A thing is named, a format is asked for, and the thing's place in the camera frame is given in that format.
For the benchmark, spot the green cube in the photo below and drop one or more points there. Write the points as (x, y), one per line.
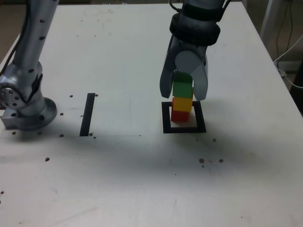
(182, 88)

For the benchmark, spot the black tape square outline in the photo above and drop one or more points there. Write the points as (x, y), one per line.
(184, 130)

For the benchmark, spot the red cube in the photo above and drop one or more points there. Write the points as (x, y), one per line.
(180, 116)

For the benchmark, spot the yellow cube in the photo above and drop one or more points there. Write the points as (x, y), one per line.
(182, 104)

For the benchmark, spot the white stand leg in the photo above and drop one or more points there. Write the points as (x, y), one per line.
(268, 19)

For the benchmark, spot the black tape strip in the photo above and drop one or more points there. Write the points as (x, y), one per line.
(87, 116)

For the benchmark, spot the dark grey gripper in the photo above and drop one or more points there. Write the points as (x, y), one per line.
(196, 48)

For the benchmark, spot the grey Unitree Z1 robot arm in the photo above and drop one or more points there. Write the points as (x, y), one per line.
(32, 47)

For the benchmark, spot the white flat bar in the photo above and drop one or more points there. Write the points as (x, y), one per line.
(291, 65)

